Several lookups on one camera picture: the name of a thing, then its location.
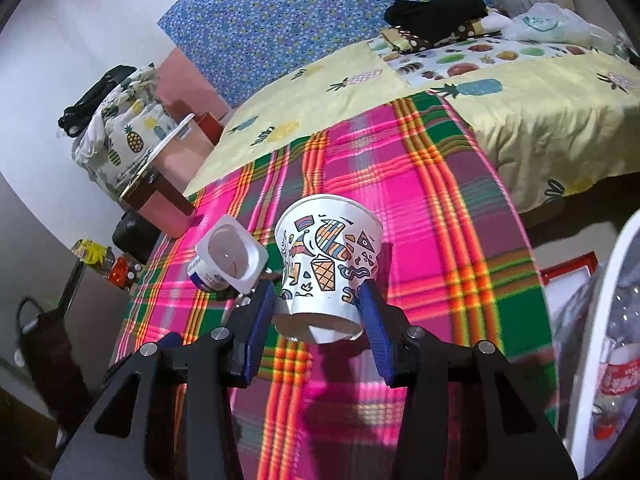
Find patterned white paper cup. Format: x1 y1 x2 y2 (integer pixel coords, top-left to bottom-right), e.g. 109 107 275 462
273 194 385 345

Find black bag with handle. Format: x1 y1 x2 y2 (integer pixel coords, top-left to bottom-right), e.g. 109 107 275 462
15 260 96 411

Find red flat box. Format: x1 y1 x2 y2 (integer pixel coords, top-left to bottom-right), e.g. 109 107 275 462
540 252 601 286

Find pineapple print fabric bundle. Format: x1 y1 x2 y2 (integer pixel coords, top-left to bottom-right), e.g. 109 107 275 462
70 65 173 196

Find pink mug with brown lid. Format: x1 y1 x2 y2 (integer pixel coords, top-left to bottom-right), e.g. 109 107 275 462
119 170 197 240

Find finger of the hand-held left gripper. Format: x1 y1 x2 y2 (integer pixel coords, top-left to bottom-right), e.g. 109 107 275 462
159 331 185 358

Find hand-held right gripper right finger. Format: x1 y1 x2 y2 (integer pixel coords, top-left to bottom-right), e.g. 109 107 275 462
357 281 578 480

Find brown polka dot cloth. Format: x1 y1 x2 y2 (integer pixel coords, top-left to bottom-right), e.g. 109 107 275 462
380 15 501 53

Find white and blue yogurt cup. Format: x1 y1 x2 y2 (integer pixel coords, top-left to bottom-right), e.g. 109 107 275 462
187 214 271 297

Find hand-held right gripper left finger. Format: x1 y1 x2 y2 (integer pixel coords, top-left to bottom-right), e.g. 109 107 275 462
50 282 278 480

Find pink plaid cloth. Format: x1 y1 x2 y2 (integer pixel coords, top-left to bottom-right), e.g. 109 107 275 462
107 91 558 480

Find yellow pineapple print bedsheet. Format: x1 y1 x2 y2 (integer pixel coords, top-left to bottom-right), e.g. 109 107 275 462
182 40 640 213

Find black clothes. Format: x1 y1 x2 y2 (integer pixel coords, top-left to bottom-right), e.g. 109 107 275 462
384 0 488 41

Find fruit print sheet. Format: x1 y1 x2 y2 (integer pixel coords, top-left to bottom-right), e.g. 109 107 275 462
367 35 601 88

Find pink storage box white lid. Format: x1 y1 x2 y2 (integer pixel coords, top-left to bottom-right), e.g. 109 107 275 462
150 112 221 181

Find clear plastic bottle red label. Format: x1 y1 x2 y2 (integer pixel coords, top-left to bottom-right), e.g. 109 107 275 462
592 285 640 441

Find blue floral headboard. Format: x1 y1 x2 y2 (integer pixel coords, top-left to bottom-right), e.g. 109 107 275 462
157 0 493 108

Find white plastic trash bin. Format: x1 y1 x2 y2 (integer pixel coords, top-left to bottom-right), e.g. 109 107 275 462
562 220 640 466

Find black cloth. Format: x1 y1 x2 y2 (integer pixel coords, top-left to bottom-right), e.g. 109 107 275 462
57 65 138 136

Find translucent plastic bag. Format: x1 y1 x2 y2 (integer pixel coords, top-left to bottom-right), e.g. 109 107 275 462
502 2 616 53

